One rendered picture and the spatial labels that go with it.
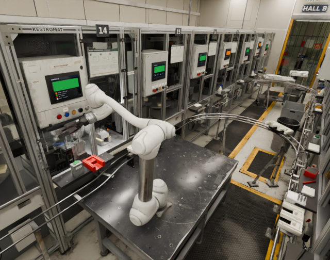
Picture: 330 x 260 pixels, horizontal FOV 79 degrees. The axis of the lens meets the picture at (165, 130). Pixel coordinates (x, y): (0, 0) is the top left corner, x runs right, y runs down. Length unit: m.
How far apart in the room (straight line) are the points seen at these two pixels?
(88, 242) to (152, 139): 1.67
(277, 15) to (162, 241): 8.94
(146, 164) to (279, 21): 8.77
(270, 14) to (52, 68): 8.78
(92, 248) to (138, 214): 1.09
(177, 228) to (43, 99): 1.35
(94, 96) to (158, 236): 1.12
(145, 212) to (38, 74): 1.16
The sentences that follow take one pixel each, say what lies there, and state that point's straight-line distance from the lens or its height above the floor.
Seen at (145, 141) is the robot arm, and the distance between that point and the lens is 1.11.
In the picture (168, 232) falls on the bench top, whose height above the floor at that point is 0.68.
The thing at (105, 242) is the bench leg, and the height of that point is 0.25.
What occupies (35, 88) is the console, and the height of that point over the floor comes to 1.66.
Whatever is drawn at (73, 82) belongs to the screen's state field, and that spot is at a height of 1.66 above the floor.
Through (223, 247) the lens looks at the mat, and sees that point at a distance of 2.52.
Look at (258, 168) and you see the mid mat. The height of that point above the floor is 0.01.
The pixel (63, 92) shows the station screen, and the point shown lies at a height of 1.60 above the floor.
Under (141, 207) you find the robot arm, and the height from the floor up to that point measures 0.94.
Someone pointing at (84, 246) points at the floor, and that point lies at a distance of 2.53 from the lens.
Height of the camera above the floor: 2.06
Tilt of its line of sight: 27 degrees down
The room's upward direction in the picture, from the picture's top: 3 degrees clockwise
